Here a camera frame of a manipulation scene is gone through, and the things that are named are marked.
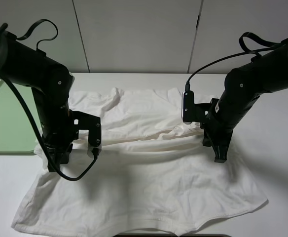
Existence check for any black camera cable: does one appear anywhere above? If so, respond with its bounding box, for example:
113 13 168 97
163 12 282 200
184 32 288 92
0 19 99 182

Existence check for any black left camera cable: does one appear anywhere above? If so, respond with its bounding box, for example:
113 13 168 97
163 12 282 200
0 19 99 182

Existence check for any green plastic tray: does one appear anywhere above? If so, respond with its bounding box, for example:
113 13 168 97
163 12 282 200
0 80 36 155

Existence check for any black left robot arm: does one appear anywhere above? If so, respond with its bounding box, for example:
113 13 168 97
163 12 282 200
0 19 76 167

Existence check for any white short sleeve shirt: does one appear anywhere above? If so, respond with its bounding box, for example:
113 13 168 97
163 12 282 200
12 88 267 237

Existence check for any black right camera cable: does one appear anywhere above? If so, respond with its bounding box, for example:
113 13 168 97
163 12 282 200
184 32 288 92

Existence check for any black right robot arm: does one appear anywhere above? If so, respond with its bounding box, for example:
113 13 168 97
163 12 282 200
202 43 288 163

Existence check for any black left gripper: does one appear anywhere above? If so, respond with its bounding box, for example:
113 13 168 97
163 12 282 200
42 128 73 172

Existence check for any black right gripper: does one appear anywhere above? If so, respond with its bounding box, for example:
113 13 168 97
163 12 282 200
200 118 233 163

